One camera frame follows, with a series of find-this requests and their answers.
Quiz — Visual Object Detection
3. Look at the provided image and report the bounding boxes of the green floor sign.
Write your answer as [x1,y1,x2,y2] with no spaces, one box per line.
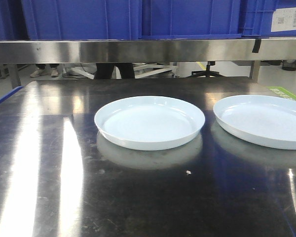
[266,86,296,101]

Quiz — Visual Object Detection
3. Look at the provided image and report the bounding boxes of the middle blue plastic crate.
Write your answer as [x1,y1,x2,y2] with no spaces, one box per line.
[141,0,241,40]

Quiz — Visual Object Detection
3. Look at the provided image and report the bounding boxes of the person legs dark trousers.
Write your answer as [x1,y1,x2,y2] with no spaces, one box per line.
[93,62,136,79]

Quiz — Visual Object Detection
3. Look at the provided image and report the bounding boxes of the blue plastic crate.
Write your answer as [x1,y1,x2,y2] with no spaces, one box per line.
[21,0,142,40]
[141,0,241,40]

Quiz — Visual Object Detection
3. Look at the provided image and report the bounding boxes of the black waste bin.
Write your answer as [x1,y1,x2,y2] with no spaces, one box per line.
[282,60,296,71]

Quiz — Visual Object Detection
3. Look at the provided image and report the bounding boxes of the left blue plastic crate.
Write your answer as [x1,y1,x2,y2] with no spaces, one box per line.
[21,0,142,40]

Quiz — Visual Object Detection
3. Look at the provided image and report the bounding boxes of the white barcode label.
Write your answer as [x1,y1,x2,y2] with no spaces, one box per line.
[271,7,296,32]

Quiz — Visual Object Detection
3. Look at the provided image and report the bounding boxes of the steel shelf post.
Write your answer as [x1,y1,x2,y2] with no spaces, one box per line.
[249,60,261,83]
[7,64,21,89]

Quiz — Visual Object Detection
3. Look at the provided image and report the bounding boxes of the right steel shelf post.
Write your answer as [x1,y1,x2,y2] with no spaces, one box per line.
[249,60,261,83]

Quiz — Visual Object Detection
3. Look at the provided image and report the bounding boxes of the stainless steel shelf rail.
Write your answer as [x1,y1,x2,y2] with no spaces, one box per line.
[0,38,296,64]

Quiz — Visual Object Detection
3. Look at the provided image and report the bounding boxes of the left steel shelf post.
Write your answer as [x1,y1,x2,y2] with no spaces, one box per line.
[7,64,21,89]

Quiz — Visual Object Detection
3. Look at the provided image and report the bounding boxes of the black stool base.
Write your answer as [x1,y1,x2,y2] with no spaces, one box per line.
[188,61,223,78]

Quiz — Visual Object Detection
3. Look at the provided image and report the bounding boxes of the black tape strip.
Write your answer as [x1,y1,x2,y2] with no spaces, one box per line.
[252,39,261,53]

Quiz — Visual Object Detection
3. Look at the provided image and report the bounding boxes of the blue table edge strip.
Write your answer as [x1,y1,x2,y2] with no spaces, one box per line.
[0,86,23,104]

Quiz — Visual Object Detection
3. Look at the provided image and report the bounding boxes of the white metal frame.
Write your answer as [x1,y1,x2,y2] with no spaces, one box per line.
[62,62,179,79]

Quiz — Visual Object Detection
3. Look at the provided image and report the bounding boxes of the right blue labelled crate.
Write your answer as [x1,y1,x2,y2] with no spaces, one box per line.
[239,0,296,38]

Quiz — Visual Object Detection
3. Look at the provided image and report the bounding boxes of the light blue plate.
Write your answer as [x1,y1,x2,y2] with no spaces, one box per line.
[213,95,296,150]
[94,96,205,151]

